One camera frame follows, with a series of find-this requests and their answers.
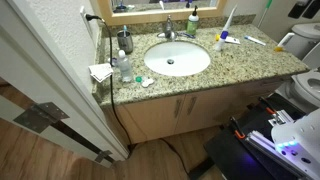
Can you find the green pump soap bottle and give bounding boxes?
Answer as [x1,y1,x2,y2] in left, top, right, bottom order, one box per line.
[186,7,199,35]

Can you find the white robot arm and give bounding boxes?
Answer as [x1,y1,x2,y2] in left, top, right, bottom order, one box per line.
[271,109,320,180]

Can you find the clear water bottle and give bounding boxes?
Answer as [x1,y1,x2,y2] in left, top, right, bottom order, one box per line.
[117,50,133,82]

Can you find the white contact lens case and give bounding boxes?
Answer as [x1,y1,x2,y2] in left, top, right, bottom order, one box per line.
[135,76,154,88]

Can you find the white oval sink basin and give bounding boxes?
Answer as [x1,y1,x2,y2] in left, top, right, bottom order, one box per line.
[144,41,211,77]

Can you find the wooden vanity cabinet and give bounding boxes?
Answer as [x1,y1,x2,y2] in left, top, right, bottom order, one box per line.
[103,76,289,144]

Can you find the chrome faucet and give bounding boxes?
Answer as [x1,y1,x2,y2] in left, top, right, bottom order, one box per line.
[157,16,177,41]

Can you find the blue razor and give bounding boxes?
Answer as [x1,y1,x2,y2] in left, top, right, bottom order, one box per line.
[177,32,195,39]

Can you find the steel tumbler cup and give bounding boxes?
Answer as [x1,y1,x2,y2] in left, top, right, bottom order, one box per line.
[117,31,133,54]

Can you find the toothbrush in cup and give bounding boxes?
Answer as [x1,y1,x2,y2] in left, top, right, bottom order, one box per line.
[123,25,127,37]

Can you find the yellow cap sunscreen tube lying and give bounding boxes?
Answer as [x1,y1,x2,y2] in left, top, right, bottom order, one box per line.
[215,34,241,45]

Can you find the wood framed mirror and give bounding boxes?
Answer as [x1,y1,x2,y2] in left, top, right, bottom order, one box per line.
[96,0,227,26]

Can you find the black robot cart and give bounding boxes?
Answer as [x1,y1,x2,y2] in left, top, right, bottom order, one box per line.
[205,98,311,180]

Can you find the white blue toothpaste tube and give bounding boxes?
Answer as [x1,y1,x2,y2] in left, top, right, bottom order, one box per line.
[244,36,266,46]

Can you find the tall white lotion tube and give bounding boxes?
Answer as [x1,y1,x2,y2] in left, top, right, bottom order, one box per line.
[222,5,237,32]

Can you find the white door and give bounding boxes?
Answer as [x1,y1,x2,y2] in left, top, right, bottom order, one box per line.
[0,0,128,167]

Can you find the white tube yellow cap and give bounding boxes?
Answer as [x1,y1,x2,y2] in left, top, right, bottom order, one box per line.
[274,32,295,52]

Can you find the white toilet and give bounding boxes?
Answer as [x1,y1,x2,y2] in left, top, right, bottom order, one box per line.
[275,22,320,114]

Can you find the black power cable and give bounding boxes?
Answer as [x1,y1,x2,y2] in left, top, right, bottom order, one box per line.
[85,13,191,175]

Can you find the white wall outlet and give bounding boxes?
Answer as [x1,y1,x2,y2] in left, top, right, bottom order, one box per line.
[79,6,93,40]

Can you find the green white mop handle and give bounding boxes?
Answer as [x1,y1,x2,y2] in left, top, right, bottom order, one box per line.
[257,0,273,28]

